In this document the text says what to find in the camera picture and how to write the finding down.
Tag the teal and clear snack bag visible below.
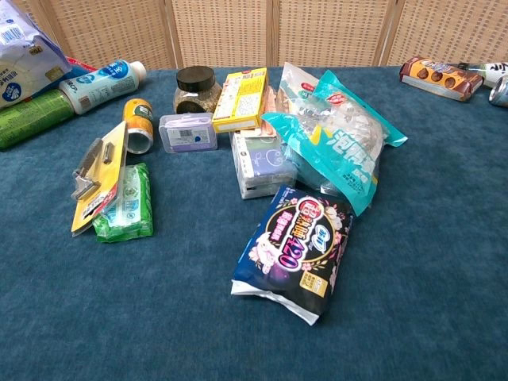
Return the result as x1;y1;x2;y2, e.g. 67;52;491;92
261;70;409;217

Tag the clear bag with red label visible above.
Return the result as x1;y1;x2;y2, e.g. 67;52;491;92
275;62;333;120

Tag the dark blue sanitary pad pack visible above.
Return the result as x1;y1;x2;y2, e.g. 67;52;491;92
230;184;355;327

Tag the pink flat packet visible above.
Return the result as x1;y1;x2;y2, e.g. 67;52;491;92
257;85;283;139

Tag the clear purple floss box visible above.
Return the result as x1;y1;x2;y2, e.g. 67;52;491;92
158;112;219;154

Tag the yellow cardboard box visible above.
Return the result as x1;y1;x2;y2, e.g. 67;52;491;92
211;67;269;133

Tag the glass jar with black lid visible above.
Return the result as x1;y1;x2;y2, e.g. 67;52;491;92
173;66;223;115

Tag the green wet wipes pack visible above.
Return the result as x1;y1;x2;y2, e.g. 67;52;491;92
92;162;155;244

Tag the orange drink can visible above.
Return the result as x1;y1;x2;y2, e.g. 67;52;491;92
123;98;155;154

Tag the blue table cloth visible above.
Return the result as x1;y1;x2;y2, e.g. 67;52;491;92
0;65;508;381

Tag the yellow card razor pack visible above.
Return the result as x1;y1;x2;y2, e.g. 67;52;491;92
70;120;130;238

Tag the woven rattan folding screen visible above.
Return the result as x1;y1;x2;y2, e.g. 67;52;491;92
8;0;508;71

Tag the white and blue bottle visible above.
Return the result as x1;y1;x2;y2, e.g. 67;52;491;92
59;59;147;116

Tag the red flat package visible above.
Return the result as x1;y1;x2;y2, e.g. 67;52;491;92
65;56;99;74

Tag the brown chocolate biscuit pack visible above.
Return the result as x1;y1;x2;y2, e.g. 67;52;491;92
398;56;484;102

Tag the green cylindrical can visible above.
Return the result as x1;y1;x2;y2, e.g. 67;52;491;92
0;88;75;151

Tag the silver drink can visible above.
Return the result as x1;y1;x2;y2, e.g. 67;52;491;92
488;75;508;109

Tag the white blue refill pouch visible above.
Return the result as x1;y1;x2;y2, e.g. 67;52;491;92
0;0;73;110

